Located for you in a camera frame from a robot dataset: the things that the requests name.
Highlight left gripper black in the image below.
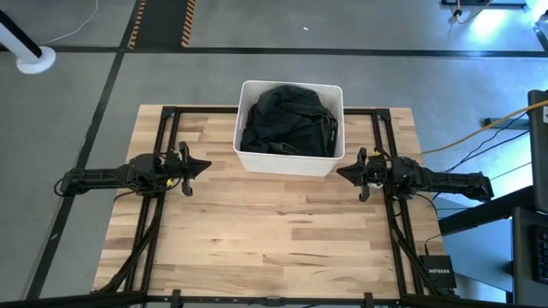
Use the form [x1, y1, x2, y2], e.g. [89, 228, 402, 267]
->
[160, 141, 212, 197]

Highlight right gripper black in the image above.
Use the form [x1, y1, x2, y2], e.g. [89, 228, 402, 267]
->
[337, 147, 402, 203]

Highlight black pants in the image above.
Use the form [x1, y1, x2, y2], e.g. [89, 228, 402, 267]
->
[239, 102, 339, 158]

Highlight white plastic bin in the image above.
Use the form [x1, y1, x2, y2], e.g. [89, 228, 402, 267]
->
[232, 80, 346, 178]

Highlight black hazard striped floor ramp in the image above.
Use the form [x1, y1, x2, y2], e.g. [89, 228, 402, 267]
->
[127, 0, 197, 49]

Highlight black floor plate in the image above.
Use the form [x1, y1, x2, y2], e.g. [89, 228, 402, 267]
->
[483, 117, 528, 130]

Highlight black computer tower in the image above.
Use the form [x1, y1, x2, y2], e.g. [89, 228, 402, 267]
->
[527, 88, 548, 214]

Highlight black desk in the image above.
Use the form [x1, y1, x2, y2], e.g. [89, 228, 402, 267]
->
[438, 184, 548, 307]

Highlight white pole with round base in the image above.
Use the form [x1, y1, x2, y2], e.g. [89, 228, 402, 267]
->
[0, 8, 57, 75]

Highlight black keyboard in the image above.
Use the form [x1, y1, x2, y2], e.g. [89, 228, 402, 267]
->
[533, 225, 548, 284]

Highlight black floor mat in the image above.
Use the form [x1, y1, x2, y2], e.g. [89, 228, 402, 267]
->
[440, 0, 527, 7]

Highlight black metal table frame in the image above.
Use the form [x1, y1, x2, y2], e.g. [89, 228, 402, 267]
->
[0, 104, 515, 308]

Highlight black cable bundle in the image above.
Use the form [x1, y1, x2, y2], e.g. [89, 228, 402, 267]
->
[387, 213, 446, 296]
[92, 187, 166, 294]

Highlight black Netgear network switch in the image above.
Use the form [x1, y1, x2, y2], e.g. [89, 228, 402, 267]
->
[418, 254, 457, 290]

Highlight thin black cable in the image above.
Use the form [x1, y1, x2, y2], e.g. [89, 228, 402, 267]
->
[453, 129, 532, 172]
[444, 110, 530, 173]

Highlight yellow cable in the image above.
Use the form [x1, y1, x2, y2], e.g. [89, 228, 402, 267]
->
[421, 98, 548, 155]

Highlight thin white cable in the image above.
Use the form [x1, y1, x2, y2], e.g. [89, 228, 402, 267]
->
[40, 0, 99, 46]

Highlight tan cable with black plug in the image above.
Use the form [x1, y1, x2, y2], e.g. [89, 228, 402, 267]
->
[448, 0, 493, 25]

